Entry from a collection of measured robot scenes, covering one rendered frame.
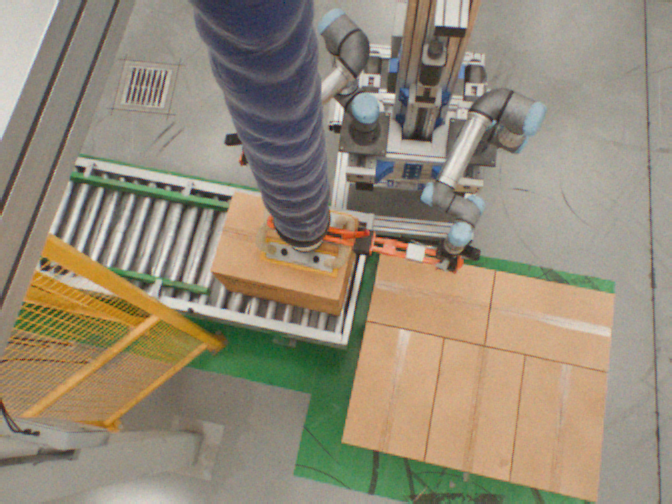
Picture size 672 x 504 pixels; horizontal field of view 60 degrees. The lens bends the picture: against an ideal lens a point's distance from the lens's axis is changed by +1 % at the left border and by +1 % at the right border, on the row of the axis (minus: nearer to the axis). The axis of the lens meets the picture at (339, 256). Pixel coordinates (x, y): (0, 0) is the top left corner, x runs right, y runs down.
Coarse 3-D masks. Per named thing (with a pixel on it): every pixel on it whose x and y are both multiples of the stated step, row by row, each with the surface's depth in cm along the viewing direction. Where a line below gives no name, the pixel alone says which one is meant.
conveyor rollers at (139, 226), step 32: (64, 192) 313; (96, 192) 313; (160, 224) 308; (192, 224) 307; (96, 256) 304; (128, 256) 302; (160, 256) 302; (224, 288) 296; (352, 288) 296; (288, 320) 291; (320, 320) 291
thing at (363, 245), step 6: (360, 228) 233; (372, 234) 232; (354, 240) 231; (360, 240) 232; (366, 240) 232; (372, 240) 231; (354, 246) 231; (360, 246) 231; (366, 246) 231; (354, 252) 234; (360, 252) 233; (366, 252) 230
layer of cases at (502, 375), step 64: (384, 256) 300; (384, 320) 290; (448, 320) 290; (512, 320) 289; (576, 320) 288; (384, 384) 281; (448, 384) 281; (512, 384) 280; (576, 384) 279; (384, 448) 273; (448, 448) 273; (512, 448) 272; (576, 448) 271
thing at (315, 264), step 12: (276, 240) 246; (264, 252) 244; (276, 252) 244; (288, 252) 244; (312, 252) 244; (324, 252) 244; (288, 264) 243; (300, 264) 242; (312, 264) 242; (336, 276) 241
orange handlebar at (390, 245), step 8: (272, 224) 235; (336, 232) 234; (344, 232) 234; (352, 232) 234; (328, 240) 233; (336, 240) 233; (344, 240) 233; (376, 240) 233; (384, 240) 232; (392, 240) 232; (376, 248) 232; (384, 248) 231; (392, 248) 231; (400, 256) 231; (432, 264) 230
